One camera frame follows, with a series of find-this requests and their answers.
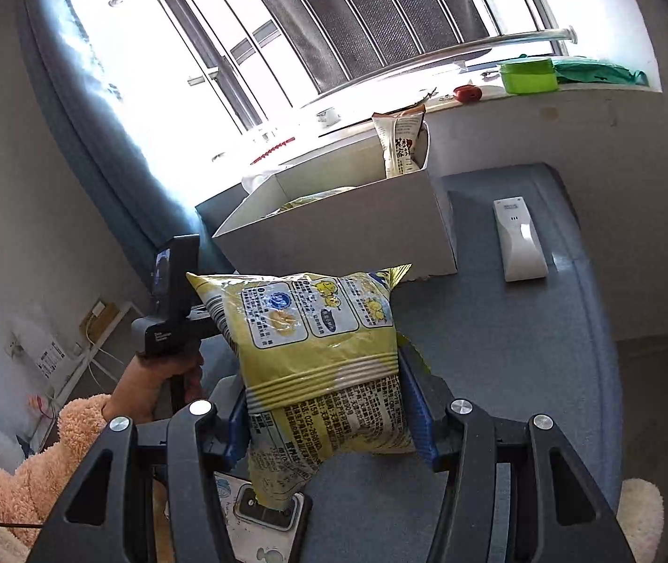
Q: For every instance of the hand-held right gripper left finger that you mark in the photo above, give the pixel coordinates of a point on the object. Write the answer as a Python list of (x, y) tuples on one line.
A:
[(235, 428)]

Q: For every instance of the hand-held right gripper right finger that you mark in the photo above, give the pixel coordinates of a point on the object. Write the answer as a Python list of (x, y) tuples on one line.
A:
[(423, 416)]

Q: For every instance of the pale yellow chip bag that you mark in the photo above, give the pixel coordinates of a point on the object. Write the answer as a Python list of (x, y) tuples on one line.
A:
[(316, 358)]

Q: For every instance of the yellow round waffle packet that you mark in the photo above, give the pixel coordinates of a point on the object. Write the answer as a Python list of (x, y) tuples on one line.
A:
[(316, 198)]

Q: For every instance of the white cardboard box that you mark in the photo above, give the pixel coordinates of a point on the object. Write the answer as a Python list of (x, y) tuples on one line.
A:
[(357, 229)]

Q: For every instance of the tan snack pouch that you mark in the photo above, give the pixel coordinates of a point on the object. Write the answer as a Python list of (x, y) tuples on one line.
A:
[(399, 143)]

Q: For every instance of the person's left hand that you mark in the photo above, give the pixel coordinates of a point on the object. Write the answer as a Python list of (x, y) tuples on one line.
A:
[(146, 390)]

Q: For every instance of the phone in white cartoon case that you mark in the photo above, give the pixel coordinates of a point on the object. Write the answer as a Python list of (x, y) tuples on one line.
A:
[(269, 510)]

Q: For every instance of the white shelf rack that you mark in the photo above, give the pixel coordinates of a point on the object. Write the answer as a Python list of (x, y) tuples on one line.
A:
[(76, 363)]

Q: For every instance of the blue curtain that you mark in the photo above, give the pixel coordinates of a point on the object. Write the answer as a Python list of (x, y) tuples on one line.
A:
[(105, 146)]

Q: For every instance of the white remote control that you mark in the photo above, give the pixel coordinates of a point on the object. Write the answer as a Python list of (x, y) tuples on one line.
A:
[(519, 240)]

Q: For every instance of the peach plush teddy bear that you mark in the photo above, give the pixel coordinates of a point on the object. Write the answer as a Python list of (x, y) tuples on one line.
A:
[(29, 469)]

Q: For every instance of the white fluffy cushion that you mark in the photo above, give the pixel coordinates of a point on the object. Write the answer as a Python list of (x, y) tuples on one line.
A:
[(642, 516)]

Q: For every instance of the small red round object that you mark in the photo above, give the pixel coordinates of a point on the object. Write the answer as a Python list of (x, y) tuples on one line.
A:
[(467, 94)]

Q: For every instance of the dark mesh cloth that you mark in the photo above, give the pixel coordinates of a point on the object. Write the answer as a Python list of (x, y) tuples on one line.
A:
[(381, 17)]

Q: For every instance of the green plastic container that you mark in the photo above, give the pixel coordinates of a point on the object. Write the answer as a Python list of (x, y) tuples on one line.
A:
[(527, 75)]

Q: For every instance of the green plastic bag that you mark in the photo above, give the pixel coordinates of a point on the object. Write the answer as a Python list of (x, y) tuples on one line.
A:
[(601, 72)]

